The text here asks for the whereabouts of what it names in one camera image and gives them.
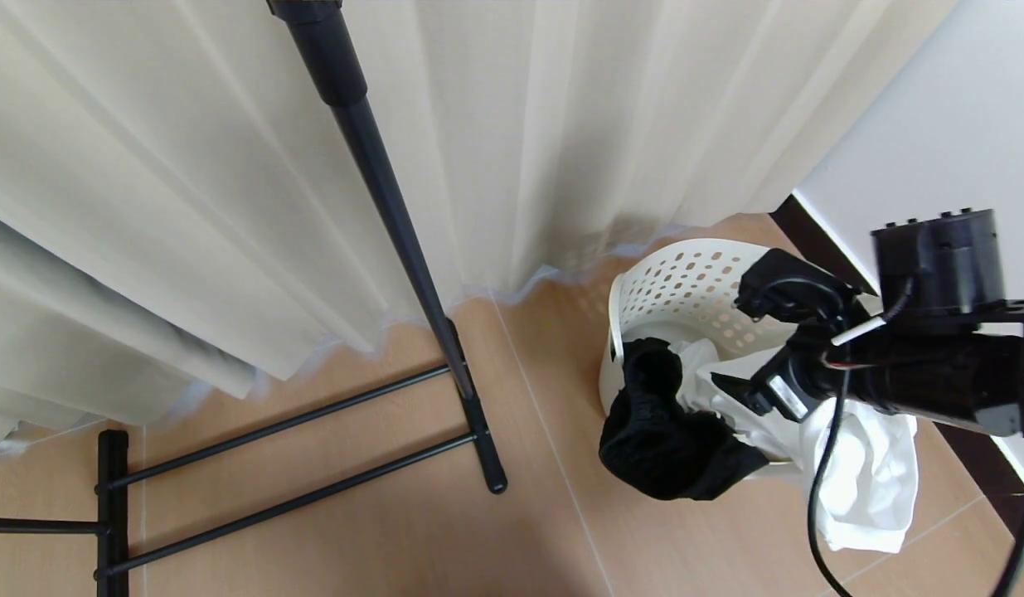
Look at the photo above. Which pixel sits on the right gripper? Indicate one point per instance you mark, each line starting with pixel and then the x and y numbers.
pixel 934 377

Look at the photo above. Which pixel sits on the white printed t-shirt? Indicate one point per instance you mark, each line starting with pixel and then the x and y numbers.
pixel 868 473

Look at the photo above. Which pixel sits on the black shorts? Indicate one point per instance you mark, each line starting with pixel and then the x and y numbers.
pixel 652 439

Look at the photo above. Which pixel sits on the white laundry basket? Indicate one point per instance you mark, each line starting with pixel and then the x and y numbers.
pixel 686 282

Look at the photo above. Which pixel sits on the black clothes rack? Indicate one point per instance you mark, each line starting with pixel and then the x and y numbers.
pixel 322 50

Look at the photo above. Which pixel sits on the beige curtain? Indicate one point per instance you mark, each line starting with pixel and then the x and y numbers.
pixel 188 166

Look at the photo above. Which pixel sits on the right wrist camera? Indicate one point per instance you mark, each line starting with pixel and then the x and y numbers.
pixel 785 282

